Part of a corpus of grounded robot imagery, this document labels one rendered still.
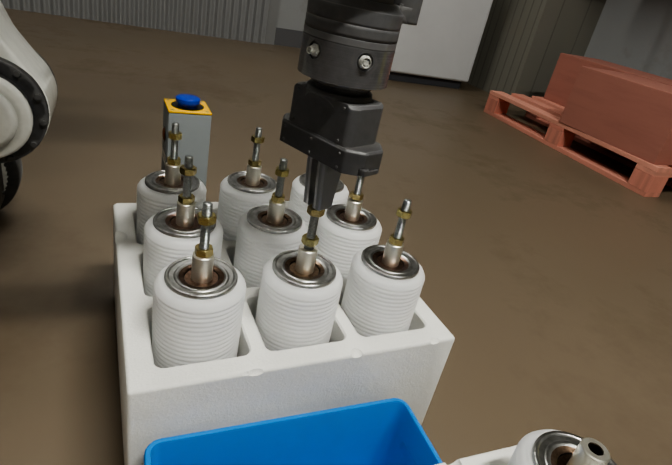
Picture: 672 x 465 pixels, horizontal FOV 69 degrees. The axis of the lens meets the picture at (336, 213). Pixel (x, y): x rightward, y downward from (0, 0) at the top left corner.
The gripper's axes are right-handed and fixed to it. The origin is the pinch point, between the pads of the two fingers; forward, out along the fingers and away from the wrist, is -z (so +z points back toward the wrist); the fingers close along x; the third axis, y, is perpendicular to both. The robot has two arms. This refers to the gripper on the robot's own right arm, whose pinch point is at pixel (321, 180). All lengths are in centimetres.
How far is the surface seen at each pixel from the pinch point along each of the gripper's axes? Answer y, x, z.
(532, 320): -59, -14, -36
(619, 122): -198, 15, -13
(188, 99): -7.9, 39.2, -3.7
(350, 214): -14.4, 6.0, -10.5
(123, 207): 5.4, 34.2, -18.7
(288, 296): 4.2, -2.2, -12.3
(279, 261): 1.8, 2.4, -11.3
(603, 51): -329, 69, 7
